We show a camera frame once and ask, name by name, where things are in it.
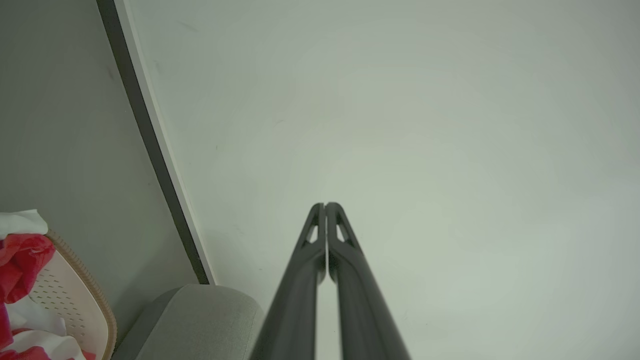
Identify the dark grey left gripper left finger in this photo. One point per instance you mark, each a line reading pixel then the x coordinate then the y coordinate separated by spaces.
pixel 295 300

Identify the dark baseboard with white trim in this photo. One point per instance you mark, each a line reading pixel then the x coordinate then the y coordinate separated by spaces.
pixel 154 145

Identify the red and white garment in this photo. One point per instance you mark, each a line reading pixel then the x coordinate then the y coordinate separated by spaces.
pixel 35 345

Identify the grey cloth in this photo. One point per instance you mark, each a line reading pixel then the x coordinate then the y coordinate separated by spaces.
pixel 200 322

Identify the beige perforated laundry basket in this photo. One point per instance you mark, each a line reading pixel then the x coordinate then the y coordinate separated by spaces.
pixel 75 300

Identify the red fleece garment with label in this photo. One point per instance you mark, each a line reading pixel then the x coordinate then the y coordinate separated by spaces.
pixel 22 265

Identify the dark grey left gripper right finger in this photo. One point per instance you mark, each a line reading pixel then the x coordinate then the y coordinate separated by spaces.
pixel 365 310

